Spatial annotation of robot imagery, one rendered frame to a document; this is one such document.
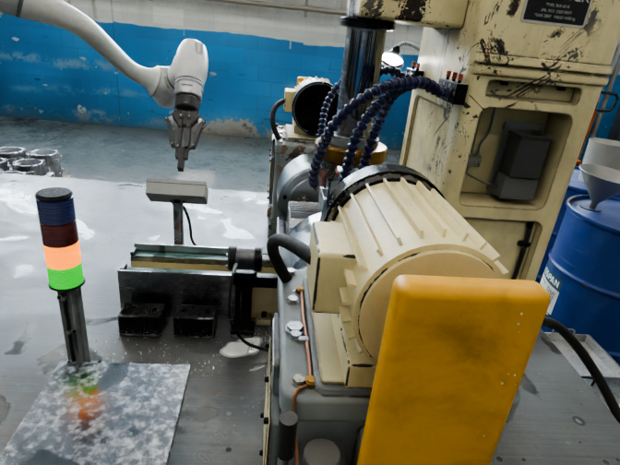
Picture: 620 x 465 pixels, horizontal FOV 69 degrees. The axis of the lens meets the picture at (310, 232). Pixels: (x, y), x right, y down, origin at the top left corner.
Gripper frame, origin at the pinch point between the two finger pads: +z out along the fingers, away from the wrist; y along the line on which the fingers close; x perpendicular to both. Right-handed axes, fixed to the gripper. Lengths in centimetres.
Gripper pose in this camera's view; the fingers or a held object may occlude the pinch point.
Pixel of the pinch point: (181, 159)
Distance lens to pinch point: 144.8
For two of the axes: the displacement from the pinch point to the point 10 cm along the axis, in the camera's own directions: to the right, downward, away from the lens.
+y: 9.9, 0.5, 1.1
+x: -1.2, 2.6, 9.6
